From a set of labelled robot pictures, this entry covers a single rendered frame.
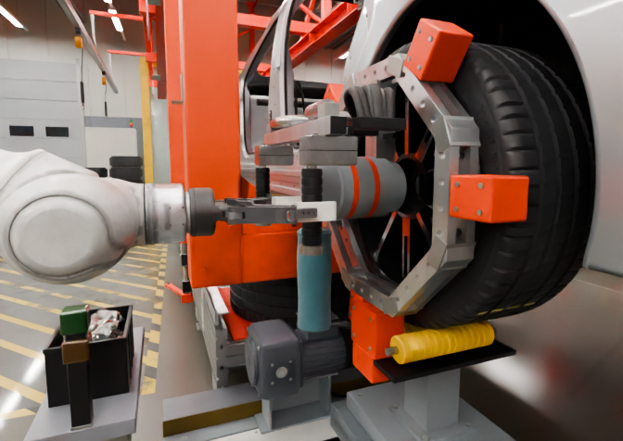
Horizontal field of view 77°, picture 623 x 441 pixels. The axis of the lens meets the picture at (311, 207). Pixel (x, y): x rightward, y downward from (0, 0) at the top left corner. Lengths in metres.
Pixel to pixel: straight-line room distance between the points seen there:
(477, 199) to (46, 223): 0.54
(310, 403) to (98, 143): 10.91
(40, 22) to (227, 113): 13.69
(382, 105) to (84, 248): 0.50
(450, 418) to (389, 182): 0.64
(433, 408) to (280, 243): 0.64
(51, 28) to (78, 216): 14.38
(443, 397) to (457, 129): 0.70
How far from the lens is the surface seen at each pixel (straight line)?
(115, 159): 9.16
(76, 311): 0.77
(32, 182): 0.42
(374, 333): 0.93
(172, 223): 0.58
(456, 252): 0.71
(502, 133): 0.72
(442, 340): 0.93
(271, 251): 1.29
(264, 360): 1.17
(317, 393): 1.49
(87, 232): 0.39
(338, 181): 0.80
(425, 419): 1.15
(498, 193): 0.63
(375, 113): 0.68
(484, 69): 0.79
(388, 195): 0.86
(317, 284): 0.98
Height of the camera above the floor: 0.90
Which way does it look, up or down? 6 degrees down
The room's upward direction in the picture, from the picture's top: straight up
